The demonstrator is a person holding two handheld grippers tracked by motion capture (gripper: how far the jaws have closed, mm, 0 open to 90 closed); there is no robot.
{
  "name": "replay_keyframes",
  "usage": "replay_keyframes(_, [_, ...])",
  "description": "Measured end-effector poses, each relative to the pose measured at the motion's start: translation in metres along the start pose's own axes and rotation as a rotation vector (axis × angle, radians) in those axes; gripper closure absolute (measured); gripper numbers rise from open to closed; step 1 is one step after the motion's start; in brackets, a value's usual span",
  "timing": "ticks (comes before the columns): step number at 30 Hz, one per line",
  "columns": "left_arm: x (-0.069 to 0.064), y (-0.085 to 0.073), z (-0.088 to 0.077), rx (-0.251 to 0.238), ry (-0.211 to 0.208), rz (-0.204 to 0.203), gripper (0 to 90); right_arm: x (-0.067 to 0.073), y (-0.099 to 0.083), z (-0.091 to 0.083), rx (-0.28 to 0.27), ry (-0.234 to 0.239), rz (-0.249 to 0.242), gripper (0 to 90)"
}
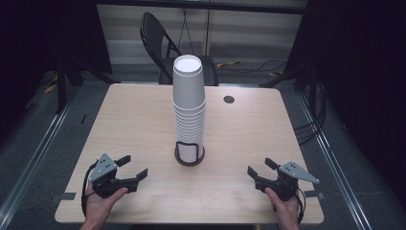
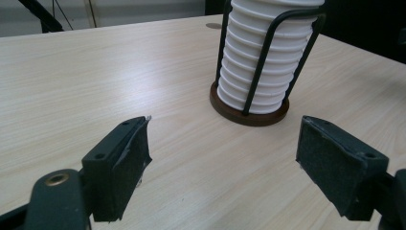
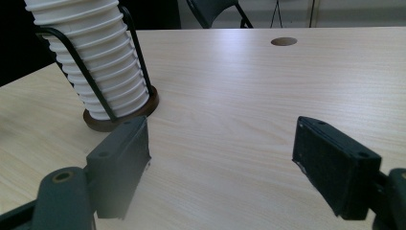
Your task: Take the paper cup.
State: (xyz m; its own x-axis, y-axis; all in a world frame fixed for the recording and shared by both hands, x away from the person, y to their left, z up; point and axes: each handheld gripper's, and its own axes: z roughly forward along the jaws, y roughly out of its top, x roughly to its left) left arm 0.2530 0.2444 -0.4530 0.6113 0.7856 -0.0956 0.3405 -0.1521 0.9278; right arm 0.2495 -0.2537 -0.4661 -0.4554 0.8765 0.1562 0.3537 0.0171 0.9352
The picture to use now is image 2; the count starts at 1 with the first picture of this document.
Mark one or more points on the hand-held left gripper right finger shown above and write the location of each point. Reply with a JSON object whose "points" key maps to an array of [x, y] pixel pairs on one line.
{"points": [[335, 166]]}

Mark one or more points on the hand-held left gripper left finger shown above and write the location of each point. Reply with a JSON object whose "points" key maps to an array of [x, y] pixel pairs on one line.
{"points": [[108, 179]]}

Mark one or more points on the stack of white paper cups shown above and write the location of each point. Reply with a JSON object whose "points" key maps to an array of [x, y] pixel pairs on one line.
{"points": [[242, 48]]}

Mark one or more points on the beige vertical pole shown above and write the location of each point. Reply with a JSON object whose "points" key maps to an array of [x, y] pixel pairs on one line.
{"points": [[91, 12]]}

